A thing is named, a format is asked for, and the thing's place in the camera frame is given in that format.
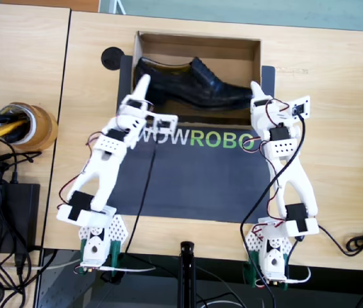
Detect open cardboard box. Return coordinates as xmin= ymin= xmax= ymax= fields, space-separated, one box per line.
xmin=132 ymin=30 xmax=262 ymax=130

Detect black adapter input cable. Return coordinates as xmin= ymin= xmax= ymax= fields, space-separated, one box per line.
xmin=0 ymin=150 xmax=44 ymax=185

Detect black round cable grommet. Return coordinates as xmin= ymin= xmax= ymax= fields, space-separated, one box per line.
xmin=100 ymin=46 xmax=126 ymax=71

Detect black camera stand pole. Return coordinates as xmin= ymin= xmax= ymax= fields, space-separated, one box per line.
xmin=180 ymin=241 xmax=197 ymax=308

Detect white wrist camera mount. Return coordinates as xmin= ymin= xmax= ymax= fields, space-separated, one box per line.
xmin=289 ymin=95 xmax=312 ymax=120
xmin=142 ymin=112 xmax=179 ymax=137

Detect black mat with WOWROBO print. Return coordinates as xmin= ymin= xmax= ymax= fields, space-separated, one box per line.
xmin=109 ymin=55 xmax=277 ymax=223

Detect white perforated base plate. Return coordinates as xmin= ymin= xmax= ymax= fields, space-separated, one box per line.
xmin=78 ymin=214 xmax=130 ymax=248
xmin=244 ymin=221 xmax=294 ymax=254

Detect black camera cable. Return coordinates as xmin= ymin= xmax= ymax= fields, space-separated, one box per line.
xmin=239 ymin=114 xmax=307 ymax=308
xmin=122 ymin=136 xmax=158 ymax=256

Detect thin white cable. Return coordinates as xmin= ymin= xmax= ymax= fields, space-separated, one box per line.
xmin=99 ymin=264 xmax=156 ymax=273

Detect brown packing tape roll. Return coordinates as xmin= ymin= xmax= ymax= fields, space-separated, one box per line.
xmin=0 ymin=101 xmax=59 ymax=151

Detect black leather dress shoe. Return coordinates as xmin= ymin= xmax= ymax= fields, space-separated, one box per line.
xmin=133 ymin=56 xmax=255 ymax=112

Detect black power adapter brick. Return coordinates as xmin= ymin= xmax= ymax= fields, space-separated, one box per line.
xmin=0 ymin=183 xmax=41 ymax=254

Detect yellow black handled pliers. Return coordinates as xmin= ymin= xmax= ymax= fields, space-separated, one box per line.
xmin=0 ymin=121 xmax=31 ymax=144

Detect black adapter output cable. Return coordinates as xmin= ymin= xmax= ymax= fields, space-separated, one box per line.
xmin=8 ymin=252 xmax=46 ymax=308

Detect green table clamp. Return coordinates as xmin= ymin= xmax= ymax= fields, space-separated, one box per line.
xmin=247 ymin=252 xmax=261 ymax=285
xmin=282 ymin=250 xmax=291 ymax=289
xmin=110 ymin=240 xmax=122 ymax=278
xmin=78 ymin=239 xmax=86 ymax=273

